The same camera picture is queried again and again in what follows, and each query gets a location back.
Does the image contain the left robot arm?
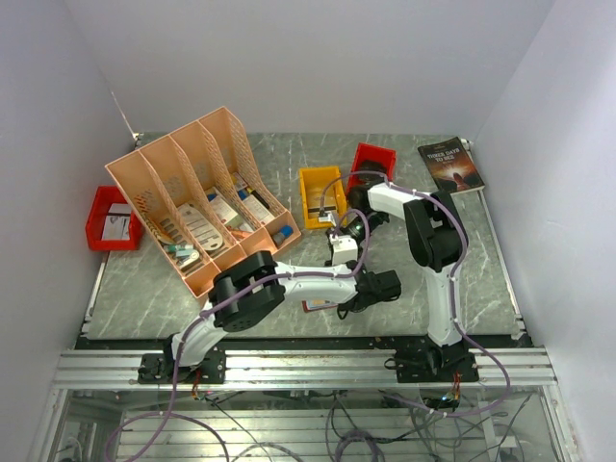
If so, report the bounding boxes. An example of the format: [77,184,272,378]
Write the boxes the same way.
[162,251,401,382]

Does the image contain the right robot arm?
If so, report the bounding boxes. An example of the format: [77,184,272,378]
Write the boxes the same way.
[344,181,472,381]

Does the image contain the red bin with cards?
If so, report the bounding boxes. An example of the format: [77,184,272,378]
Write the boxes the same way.
[346,142,397,192]

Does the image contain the aluminium mounting rail frame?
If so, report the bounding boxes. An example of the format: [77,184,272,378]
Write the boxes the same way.
[28,335,580,461]

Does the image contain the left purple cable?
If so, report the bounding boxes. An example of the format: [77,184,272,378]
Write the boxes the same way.
[103,211,372,462]

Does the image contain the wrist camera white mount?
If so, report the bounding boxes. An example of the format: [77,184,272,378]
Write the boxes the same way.
[329,235,358,266]
[317,208,340,228]

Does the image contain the white cards in left bin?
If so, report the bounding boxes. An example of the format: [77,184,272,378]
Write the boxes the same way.
[101,203,132,241]

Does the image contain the black credit card stack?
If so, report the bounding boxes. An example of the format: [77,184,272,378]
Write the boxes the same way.
[356,159,388,173]

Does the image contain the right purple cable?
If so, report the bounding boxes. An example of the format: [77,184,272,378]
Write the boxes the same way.
[317,168,512,420]

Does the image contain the purple cable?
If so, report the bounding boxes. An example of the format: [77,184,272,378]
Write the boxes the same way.
[103,211,372,462]
[317,168,512,420]

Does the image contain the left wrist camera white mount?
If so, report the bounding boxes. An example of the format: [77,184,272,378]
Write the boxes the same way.
[329,235,358,266]

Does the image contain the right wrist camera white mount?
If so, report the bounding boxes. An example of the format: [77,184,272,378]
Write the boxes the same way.
[317,208,340,228]

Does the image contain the blue capped tube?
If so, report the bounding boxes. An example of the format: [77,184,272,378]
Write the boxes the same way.
[271,225,294,248]

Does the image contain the red card holder wallet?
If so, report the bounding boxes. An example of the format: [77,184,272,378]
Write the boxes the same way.
[302,299,338,313]

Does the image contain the pink file organizer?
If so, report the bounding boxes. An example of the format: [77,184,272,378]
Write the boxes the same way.
[106,107,301,298]

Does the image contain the yellow plastic bin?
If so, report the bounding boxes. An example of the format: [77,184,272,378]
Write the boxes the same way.
[299,166,347,230]

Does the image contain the dark paperback book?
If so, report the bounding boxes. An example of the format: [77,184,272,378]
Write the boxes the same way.
[418,137,485,195]

